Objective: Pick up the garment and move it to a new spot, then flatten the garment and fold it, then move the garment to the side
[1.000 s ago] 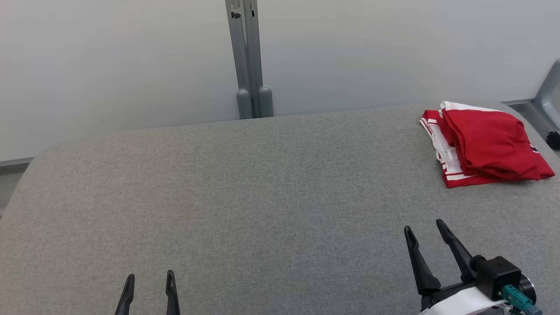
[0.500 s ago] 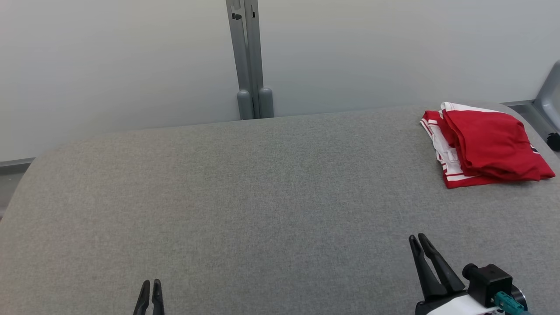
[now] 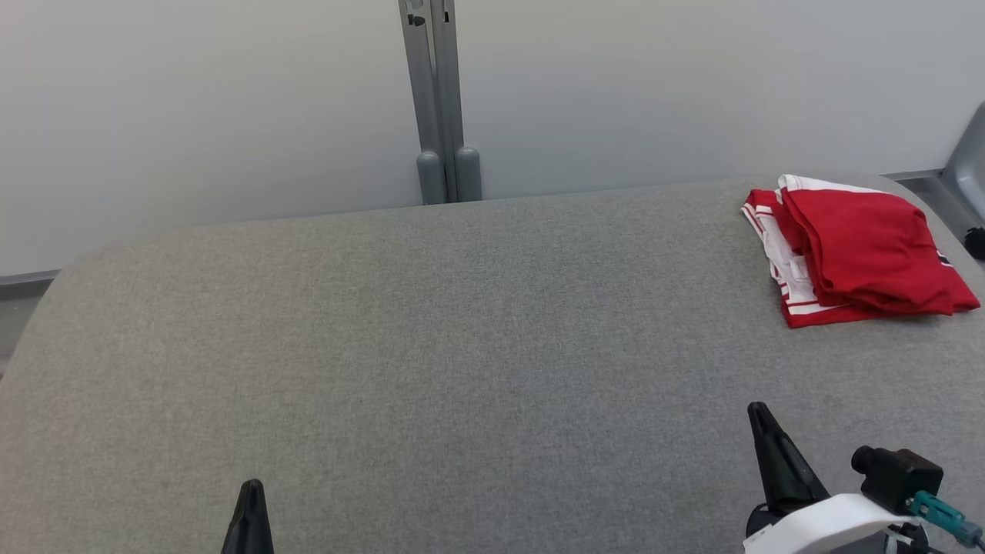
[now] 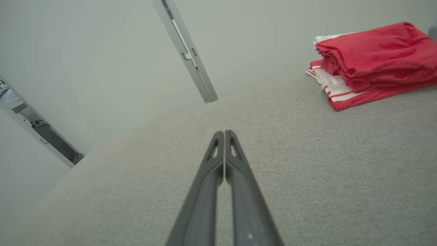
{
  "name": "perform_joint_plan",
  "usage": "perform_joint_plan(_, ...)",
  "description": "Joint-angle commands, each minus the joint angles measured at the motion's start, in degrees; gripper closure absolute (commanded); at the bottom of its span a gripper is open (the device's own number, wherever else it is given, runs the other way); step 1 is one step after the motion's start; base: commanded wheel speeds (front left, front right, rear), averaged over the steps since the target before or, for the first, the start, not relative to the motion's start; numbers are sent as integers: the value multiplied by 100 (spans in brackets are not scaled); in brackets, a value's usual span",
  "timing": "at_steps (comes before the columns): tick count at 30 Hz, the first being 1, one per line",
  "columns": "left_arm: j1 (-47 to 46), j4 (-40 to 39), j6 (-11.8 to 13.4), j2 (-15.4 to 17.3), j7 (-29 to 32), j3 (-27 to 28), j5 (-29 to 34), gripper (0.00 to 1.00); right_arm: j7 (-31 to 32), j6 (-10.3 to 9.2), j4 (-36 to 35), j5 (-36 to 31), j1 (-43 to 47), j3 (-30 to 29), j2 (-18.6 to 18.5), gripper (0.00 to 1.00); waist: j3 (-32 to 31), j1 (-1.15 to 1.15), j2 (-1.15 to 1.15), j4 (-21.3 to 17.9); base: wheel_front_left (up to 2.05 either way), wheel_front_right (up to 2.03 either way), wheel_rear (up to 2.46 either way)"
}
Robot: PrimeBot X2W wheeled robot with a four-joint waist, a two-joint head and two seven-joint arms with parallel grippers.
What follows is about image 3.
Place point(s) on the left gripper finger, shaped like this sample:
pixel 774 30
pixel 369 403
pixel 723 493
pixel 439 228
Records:
pixel 238 531
pixel 260 531

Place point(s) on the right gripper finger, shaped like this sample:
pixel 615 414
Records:
pixel 800 485
pixel 769 477

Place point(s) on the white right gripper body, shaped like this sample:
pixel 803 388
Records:
pixel 831 527

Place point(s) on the red white-sleeved T-shirt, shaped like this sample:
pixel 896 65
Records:
pixel 816 315

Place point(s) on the red Bulls jersey garment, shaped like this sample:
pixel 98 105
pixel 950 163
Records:
pixel 869 246

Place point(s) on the grey fabric sofa cushion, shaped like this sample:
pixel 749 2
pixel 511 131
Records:
pixel 385 346

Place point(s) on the black caster wheel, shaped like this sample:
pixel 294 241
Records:
pixel 976 243

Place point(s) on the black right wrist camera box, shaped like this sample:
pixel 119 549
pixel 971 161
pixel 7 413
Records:
pixel 900 477

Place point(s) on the teal right camera connector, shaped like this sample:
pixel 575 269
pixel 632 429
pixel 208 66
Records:
pixel 939 515

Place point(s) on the grey metal frame leg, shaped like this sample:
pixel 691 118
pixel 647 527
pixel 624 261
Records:
pixel 969 169

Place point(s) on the grey partition post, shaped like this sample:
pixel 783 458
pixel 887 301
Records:
pixel 439 92

